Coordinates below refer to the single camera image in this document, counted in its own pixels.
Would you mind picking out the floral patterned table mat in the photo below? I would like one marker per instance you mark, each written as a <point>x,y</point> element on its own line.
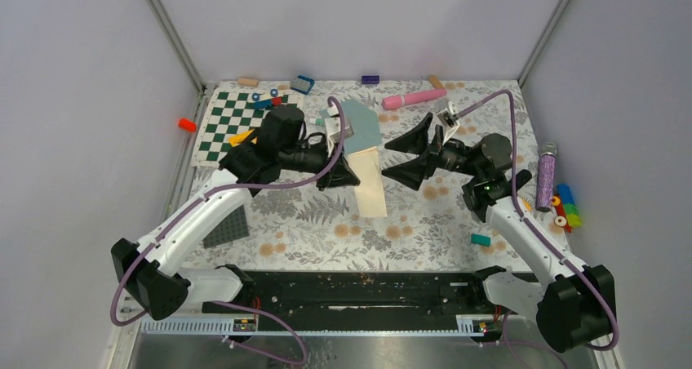
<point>425,230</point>

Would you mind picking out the blue grey lego brick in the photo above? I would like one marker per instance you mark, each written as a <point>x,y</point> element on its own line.
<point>302,84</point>

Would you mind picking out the teal small block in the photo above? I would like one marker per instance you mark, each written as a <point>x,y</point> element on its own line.
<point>481,240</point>

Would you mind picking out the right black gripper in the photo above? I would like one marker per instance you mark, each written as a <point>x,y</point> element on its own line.
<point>412,173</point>

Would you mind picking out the teal green envelope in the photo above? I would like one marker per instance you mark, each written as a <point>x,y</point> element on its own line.
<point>362,131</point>

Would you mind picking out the blue red toy car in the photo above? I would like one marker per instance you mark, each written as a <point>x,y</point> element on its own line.
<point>266,100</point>

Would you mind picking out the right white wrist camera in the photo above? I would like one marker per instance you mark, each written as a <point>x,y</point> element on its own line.
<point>447,116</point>

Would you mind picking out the pink marker pen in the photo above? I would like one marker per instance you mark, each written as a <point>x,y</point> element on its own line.
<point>398,101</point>

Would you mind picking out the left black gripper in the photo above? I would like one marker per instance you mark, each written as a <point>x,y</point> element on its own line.
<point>343,176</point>

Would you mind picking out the beige wooden cylinder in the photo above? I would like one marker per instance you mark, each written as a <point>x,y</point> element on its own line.
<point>247,82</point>
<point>436,83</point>

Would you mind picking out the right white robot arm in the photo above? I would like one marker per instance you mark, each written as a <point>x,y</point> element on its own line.
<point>571,302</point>

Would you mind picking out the purple lego brick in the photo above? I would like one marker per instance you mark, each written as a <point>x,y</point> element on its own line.
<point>370,79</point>

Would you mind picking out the purple glitter microphone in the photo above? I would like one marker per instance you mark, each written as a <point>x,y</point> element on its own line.
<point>546,175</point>

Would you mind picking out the colourful stacked block toy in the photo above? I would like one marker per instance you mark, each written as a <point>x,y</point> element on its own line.
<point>563,202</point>

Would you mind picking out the dark grey lego baseplate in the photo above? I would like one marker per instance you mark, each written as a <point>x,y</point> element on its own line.
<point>231,228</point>

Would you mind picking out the cream paper letter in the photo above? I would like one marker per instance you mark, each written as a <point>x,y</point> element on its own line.
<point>370,192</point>

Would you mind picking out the green white chessboard mat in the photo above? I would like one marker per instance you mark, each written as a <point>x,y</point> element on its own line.
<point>228,113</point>

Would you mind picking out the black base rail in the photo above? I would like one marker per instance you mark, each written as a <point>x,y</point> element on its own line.
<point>366,301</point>

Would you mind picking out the red cylinder block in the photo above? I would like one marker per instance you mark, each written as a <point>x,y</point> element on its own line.
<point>187,125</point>

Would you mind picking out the beige wooden cylinder left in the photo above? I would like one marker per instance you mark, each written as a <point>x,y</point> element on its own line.
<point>247,82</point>

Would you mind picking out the beige wooden cylinder right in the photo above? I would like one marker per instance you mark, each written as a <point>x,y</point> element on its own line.
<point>436,83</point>

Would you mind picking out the yellow triangle frame toy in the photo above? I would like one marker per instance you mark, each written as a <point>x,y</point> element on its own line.
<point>237,139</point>

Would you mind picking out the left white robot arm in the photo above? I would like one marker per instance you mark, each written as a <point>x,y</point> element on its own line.
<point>151,277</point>

